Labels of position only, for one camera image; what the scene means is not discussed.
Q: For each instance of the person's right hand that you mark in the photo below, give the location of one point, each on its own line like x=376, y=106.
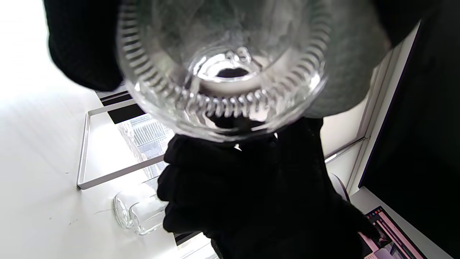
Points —
x=251, y=198

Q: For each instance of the person's left hand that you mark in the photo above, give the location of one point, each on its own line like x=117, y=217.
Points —
x=82, y=43

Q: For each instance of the light green fish scale cloth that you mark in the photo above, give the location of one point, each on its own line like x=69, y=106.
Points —
x=352, y=54

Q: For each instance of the laptop screen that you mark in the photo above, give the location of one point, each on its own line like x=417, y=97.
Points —
x=391, y=237

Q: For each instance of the black computer monitor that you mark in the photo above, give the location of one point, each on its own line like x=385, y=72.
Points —
x=424, y=144

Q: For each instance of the black window frame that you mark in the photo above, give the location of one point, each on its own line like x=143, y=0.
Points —
x=124, y=114

